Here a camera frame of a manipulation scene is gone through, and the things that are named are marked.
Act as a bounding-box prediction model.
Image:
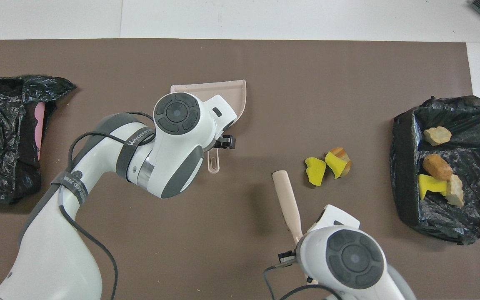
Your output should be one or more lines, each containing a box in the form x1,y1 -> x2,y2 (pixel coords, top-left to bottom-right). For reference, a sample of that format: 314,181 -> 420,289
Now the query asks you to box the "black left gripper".
214,134 -> 236,150

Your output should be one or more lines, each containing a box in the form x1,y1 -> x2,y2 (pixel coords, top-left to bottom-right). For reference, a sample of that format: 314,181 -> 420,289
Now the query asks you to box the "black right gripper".
277,250 -> 298,265

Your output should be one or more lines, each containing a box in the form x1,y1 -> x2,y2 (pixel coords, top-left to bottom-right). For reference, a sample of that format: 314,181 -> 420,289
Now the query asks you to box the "beige plastic dustpan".
170,79 -> 247,173

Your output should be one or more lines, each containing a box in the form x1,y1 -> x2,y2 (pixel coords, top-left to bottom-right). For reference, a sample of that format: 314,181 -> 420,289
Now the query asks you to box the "beige hand brush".
272,170 -> 307,247

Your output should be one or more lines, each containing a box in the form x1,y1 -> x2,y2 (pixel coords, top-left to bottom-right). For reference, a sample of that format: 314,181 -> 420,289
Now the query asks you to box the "yellow sponge piece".
305,157 -> 327,187
417,174 -> 448,200
325,151 -> 347,180

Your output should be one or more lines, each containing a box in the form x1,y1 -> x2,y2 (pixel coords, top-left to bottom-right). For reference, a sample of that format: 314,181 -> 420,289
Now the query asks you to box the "brown bread roll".
422,154 -> 453,181

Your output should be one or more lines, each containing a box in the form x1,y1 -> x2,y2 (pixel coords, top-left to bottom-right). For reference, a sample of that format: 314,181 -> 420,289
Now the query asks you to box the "pale bread chunk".
423,126 -> 452,146

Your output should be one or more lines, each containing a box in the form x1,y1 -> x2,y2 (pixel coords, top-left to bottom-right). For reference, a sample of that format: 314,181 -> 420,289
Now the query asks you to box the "pink plastic bin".
35,103 -> 45,161

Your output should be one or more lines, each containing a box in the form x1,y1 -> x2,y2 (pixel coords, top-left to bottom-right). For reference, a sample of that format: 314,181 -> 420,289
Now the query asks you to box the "bin lined with black bag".
390,95 -> 480,245

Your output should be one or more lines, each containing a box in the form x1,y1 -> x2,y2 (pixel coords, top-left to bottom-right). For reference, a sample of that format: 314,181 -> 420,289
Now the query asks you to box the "brown table mat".
0,38 -> 480,300

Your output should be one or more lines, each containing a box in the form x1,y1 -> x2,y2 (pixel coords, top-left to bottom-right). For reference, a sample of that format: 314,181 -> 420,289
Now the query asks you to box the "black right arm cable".
263,265 -> 343,300

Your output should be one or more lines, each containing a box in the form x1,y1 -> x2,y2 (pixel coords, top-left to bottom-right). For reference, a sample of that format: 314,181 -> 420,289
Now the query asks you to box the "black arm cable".
59,110 -> 156,300
263,265 -> 343,300

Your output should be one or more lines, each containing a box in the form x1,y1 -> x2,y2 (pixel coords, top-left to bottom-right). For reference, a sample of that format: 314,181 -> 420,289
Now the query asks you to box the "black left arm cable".
59,110 -> 156,300

